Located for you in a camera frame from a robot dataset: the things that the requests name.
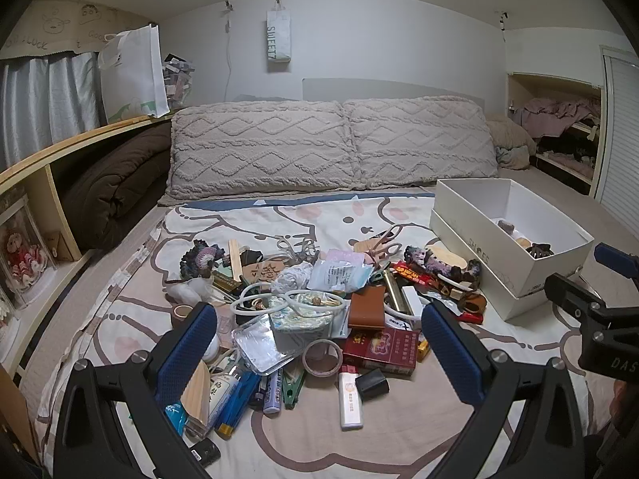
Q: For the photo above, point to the dark brown tape roll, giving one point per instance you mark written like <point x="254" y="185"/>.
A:
<point x="183" y="313"/>

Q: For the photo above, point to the clear storage container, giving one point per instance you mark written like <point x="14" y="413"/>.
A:
<point x="177" y="80"/>

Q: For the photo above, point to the green clip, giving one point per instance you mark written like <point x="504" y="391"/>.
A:
<point x="293" y="389"/>

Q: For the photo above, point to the rose gold scissors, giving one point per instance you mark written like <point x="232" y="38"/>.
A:
<point x="387" y="242"/>

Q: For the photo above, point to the white round bottle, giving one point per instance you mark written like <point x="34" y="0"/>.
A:
<point x="212" y="349"/>

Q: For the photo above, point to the white louvre door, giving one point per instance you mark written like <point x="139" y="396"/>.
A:
<point x="621" y="134"/>

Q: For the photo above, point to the clear mask packet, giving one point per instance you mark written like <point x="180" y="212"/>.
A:
<point x="339" y="277"/>

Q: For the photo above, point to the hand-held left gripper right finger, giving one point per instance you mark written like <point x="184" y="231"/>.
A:
<point x="452" y="354"/>

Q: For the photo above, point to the clear glasses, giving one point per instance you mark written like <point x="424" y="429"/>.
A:
<point x="297" y="249"/>

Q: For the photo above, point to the grey-green cloth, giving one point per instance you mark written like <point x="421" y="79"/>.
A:
<point x="509" y="157"/>

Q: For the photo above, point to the beige textured pillow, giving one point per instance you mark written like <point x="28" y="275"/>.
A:
<point x="419" y="139"/>
<point x="259" y="149"/>

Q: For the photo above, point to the white shoe box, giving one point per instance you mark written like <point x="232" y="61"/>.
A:
<point x="479" y="252"/>

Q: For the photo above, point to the brown hair claw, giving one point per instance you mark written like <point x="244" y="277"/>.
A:
<point x="539" y="250"/>

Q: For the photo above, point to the white shopping bag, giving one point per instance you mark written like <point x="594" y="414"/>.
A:
<point x="132" y="75"/>

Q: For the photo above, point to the white lace cloth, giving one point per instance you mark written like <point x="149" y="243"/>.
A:
<point x="292" y="277"/>

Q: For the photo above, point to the white hanging tissue bag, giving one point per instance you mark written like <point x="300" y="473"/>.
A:
<point x="278" y="35"/>

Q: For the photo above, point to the floral fabric pouch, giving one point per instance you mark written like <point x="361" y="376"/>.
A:
<point x="302" y="319"/>

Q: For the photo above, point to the blue packet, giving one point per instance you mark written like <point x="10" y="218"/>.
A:
<point x="174" y="419"/>

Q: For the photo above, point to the brown duvet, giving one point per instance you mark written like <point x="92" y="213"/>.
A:
<point x="120" y="184"/>

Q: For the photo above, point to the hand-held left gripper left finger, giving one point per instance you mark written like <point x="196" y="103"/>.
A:
<point x="192" y="344"/>

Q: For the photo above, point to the dark red candy bar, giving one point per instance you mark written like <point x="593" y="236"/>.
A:
<point x="472" y="317"/>

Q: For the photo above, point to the printed cloth valance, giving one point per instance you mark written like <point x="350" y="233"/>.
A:
<point x="60" y="25"/>

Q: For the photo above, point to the pink packet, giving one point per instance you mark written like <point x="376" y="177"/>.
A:
<point x="344" y="255"/>

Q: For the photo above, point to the labelled glass bottle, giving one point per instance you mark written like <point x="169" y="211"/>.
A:
<point x="222" y="394"/>

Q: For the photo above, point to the plush doll in clear case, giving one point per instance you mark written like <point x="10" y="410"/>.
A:
<point x="20" y="254"/>

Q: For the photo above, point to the gold red candy bar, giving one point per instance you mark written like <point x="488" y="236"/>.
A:
<point x="423" y="350"/>

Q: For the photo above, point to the brown leather wallet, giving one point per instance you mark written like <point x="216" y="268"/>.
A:
<point x="367" y="307"/>

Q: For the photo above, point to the grey curtain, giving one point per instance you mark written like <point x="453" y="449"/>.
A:
<point x="45" y="105"/>

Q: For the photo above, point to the white lighter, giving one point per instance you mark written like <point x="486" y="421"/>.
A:
<point x="350" y="399"/>

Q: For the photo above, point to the brass tube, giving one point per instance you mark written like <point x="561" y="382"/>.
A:
<point x="397" y="292"/>

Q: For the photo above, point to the red cigarette box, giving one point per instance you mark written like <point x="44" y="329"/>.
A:
<point x="384" y="352"/>

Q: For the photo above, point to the small black box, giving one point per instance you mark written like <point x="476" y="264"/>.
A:
<point x="372" y="384"/>

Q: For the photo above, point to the cartoon printed bedsheet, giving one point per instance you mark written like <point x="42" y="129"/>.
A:
<point x="309" y="449"/>

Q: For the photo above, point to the grey headboard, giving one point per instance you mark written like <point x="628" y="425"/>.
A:
<point x="389" y="87"/>

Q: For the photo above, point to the fluffy beige cushion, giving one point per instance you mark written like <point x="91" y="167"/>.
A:
<point x="509" y="132"/>

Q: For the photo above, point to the wooden bedside shelf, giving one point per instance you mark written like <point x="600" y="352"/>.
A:
<point x="60" y="209"/>

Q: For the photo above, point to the person's right forearm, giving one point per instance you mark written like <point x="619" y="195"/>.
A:
<point x="626" y="409"/>

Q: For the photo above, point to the pink clothes pile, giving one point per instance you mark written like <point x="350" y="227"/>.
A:
<point x="559" y="112"/>

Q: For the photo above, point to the black handheld device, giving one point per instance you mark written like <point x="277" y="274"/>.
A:
<point x="204" y="453"/>

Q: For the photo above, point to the wooden stick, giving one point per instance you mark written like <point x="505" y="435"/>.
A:
<point x="235" y="259"/>

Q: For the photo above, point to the wooden leaf-shaped paddle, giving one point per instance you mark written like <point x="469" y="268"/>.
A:
<point x="194" y="389"/>

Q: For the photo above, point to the white power adapter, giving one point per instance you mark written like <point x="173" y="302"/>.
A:
<point x="413" y="304"/>

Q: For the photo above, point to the wooden tag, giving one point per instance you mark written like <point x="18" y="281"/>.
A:
<point x="365" y="246"/>

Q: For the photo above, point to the crocheted flower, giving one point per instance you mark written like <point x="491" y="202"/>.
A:
<point x="199" y="259"/>

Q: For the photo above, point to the purple crocheted doll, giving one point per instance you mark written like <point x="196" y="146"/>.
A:
<point x="424" y="259"/>

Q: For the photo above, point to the clear plastic tray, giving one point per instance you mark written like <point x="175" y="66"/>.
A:
<point x="259" y="344"/>

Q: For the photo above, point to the wooden character sign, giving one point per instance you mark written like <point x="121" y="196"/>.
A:
<point x="262" y="274"/>

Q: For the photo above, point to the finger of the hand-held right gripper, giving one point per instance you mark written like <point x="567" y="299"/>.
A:
<point x="614" y="257"/>
<point x="569" y="294"/>

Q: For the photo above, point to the dark green box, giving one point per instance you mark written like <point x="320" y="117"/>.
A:
<point x="229" y="282"/>

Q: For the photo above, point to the round wooden coaster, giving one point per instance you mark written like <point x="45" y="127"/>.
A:
<point x="447" y="257"/>

